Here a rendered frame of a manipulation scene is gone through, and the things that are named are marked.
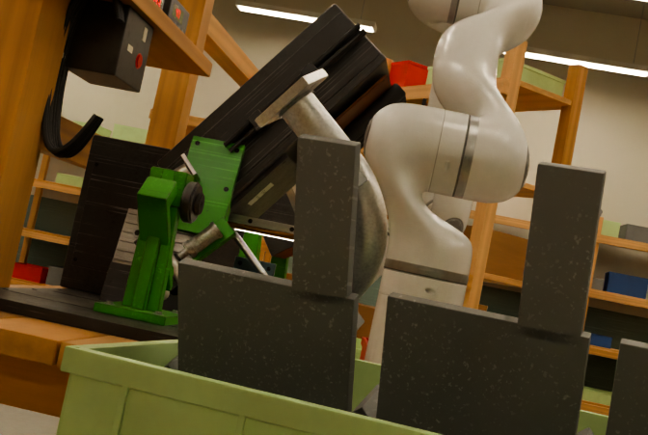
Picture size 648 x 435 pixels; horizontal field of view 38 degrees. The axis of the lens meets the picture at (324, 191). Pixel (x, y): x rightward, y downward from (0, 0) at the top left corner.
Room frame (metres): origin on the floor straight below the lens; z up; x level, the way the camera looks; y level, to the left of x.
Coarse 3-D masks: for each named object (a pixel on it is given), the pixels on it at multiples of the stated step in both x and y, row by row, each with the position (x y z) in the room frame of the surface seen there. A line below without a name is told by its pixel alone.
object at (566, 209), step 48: (576, 192) 0.63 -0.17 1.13; (528, 240) 0.65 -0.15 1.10; (576, 240) 0.64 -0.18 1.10; (528, 288) 0.66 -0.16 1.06; (576, 288) 0.65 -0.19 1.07; (384, 336) 0.72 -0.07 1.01; (432, 336) 0.70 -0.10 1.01; (480, 336) 0.69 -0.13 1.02; (528, 336) 0.67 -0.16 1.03; (576, 336) 0.66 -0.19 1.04; (384, 384) 0.73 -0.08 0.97; (432, 384) 0.71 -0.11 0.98; (480, 384) 0.70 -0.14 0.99; (528, 384) 0.68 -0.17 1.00; (576, 384) 0.67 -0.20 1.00; (480, 432) 0.71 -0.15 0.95; (528, 432) 0.69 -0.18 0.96; (576, 432) 0.68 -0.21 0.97
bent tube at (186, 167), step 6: (186, 162) 1.91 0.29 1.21; (180, 168) 1.91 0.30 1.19; (186, 168) 1.91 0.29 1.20; (192, 168) 1.90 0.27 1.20; (192, 174) 1.92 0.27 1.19; (198, 180) 1.93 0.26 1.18; (138, 222) 1.89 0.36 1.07; (174, 258) 1.86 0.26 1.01; (174, 264) 1.85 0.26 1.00; (174, 270) 1.85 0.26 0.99; (174, 276) 1.85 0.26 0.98
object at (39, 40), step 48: (0, 0) 1.74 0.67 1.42; (48, 0) 1.75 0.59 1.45; (192, 0) 2.74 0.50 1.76; (0, 48) 1.74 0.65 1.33; (48, 48) 1.80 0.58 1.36; (0, 96) 1.73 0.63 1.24; (192, 96) 2.81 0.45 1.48; (0, 144) 1.73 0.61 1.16; (0, 192) 1.74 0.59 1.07; (0, 240) 1.78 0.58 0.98
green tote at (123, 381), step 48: (96, 384) 0.66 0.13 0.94; (144, 384) 0.64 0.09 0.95; (192, 384) 0.63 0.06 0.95; (96, 432) 0.65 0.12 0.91; (144, 432) 0.65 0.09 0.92; (192, 432) 0.64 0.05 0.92; (240, 432) 0.62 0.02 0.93; (288, 432) 0.62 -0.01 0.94; (336, 432) 0.61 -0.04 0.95; (384, 432) 0.60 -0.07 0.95; (432, 432) 0.60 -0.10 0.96
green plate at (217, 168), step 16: (192, 144) 1.96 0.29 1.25; (208, 144) 1.96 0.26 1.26; (192, 160) 1.95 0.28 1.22; (208, 160) 1.95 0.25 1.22; (224, 160) 1.95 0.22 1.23; (240, 160) 1.95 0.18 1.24; (208, 176) 1.94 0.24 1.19; (224, 176) 1.94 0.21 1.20; (208, 192) 1.93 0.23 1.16; (224, 192) 1.93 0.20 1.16; (208, 208) 1.92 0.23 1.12; (224, 208) 1.92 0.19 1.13; (192, 224) 1.91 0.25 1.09; (208, 224) 1.91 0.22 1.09
